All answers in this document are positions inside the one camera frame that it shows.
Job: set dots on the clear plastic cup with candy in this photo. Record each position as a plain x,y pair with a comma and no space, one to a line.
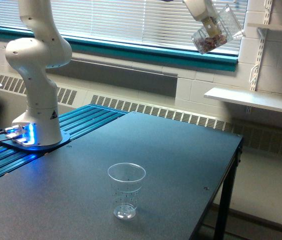
230,28

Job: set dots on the white wall shelf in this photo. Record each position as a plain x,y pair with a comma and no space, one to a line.
262,100
272,27

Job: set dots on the white upper wall shelf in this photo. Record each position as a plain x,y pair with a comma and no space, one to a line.
272,27

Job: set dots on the black table leg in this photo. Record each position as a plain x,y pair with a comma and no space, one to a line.
226,195

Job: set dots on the clear empty plastic cup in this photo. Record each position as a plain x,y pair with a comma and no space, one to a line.
126,182

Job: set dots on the white window blinds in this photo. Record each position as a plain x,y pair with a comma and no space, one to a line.
154,23

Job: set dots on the white shelf bracket rail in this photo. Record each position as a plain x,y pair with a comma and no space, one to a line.
262,31

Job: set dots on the white radiator vent cover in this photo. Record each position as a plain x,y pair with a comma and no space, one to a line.
256,136

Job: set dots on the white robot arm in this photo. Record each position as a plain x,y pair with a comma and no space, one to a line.
30,57

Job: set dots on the white lower wall shelf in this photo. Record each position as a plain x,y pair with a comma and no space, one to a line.
262,100

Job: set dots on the blue ribbed aluminium base plate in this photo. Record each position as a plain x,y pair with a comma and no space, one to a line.
34,134

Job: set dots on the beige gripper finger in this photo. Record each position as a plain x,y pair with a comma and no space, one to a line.
211,27

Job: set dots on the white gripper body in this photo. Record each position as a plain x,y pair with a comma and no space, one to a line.
201,9

